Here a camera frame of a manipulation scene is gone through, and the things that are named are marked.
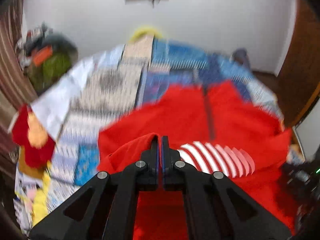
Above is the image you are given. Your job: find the red striped hoodie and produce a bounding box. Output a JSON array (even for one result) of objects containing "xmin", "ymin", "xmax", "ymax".
[{"xmin": 98, "ymin": 81, "xmax": 297, "ymax": 239}]

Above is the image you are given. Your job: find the red and orange plush toy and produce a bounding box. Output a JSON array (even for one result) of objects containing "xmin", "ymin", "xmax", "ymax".
[{"xmin": 11, "ymin": 104, "xmax": 55, "ymax": 168}]

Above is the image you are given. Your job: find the brown wooden door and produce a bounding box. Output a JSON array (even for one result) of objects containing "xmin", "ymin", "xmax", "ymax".
[{"xmin": 278, "ymin": 0, "xmax": 319, "ymax": 127}]

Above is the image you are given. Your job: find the blue patchwork bedspread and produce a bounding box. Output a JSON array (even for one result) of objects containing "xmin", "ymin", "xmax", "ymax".
[{"xmin": 14, "ymin": 35, "xmax": 284, "ymax": 232}]

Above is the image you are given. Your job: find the grey-blue cloth on chair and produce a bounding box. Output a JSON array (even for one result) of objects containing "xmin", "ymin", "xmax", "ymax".
[{"xmin": 232, "ymin": 48, "xmax": 251, "ymax": 69}]

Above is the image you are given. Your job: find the striped brown curtain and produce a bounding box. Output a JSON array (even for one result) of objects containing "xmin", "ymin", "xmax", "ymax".
[{"xmin": 1, "ymin": 0, "xmax": 37, "ymax": 154}]

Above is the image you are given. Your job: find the clutter pile with green bag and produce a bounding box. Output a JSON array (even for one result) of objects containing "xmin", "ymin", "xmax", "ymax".
[{"xmin": 15, "ymin": 23, "xmax": 78, "ymax": 95}]

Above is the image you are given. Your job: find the yellow pillow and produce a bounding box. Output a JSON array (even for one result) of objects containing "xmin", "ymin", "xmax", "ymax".
[{"xmin": 129, "ymin": 25, "xmax": 163, "ymax": 42}]

